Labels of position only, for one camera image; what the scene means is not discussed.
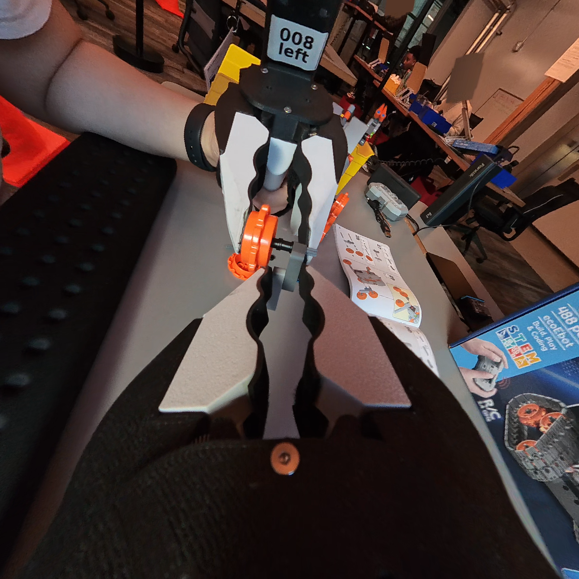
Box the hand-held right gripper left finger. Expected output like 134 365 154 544
159 269 268 438

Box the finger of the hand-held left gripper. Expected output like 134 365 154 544
287 136 341 250
219 111 273 254

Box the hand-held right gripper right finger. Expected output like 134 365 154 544
295 267 412 438

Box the grey toy robot chassis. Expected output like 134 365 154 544
308 192 350 265

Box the grey toy beam assembly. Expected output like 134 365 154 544
267 244 308 312

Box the person's left forearm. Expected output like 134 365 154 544
0 0 202 164

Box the grey desk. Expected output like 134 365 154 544
9 156 543 579

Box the person's left hand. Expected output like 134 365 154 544
252 182 295 217

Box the black wristband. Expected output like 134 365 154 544
183 103 219 173

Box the yellow storage bin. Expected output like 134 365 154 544
204 43 376 196

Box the grey remote controller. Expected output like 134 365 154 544
364 182 410 222

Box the black flat box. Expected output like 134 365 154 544
366 163 421 209

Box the white instruction booklet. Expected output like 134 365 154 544
332 223 439 376

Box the long wooden workbench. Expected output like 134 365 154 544
353 54 525 204

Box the black slim computer tower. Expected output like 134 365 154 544
420 156 503 228

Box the black studded mat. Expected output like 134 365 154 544
0 131 178 557

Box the robot kit box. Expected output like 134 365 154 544
449 283 579 579

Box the white t-shirt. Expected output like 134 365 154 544
0 0 52 40

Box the black usb cable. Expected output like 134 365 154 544
369 199 393 238

